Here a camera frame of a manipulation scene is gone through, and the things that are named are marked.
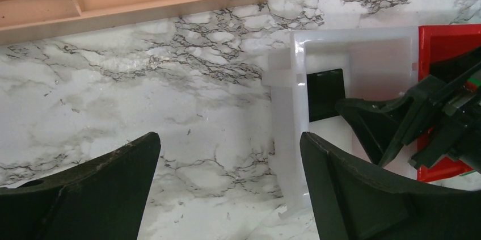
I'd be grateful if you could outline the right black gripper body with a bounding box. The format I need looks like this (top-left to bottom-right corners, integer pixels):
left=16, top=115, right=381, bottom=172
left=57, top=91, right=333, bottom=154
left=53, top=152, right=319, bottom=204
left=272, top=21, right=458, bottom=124
left=410, top=47, right=480, bottom=172

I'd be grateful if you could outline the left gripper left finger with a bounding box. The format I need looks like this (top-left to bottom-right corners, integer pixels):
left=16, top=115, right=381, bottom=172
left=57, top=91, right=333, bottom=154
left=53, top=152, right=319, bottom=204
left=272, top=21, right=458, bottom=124
left=1, top=132, right=161, bottom=239

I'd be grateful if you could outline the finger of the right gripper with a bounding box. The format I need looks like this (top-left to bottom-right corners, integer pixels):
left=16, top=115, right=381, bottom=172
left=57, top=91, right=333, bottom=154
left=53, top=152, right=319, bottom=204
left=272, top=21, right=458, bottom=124
left=335, top=75, right=447, bottom=167

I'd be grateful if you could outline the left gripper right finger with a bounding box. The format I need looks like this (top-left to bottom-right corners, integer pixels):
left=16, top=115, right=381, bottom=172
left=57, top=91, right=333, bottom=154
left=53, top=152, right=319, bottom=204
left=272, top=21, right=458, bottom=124
left=299, top=132, right=480, bottom=239

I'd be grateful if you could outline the red plastic bin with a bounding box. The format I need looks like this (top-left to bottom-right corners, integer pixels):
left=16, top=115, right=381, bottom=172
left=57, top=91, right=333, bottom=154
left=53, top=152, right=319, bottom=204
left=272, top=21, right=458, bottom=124
left=417, top=24, right=480, bottom=183

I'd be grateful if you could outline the white plastic bin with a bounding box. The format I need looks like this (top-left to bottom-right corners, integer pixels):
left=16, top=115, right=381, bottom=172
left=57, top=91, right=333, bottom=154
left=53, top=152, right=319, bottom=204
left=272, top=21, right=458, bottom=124
left=261, top=26, right=419, bottom=220

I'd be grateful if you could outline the black credit card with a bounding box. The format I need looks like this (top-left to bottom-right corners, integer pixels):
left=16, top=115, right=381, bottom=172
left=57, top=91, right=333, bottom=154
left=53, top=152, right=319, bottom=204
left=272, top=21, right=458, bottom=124
left=307, top=68, right=345, bottom=122

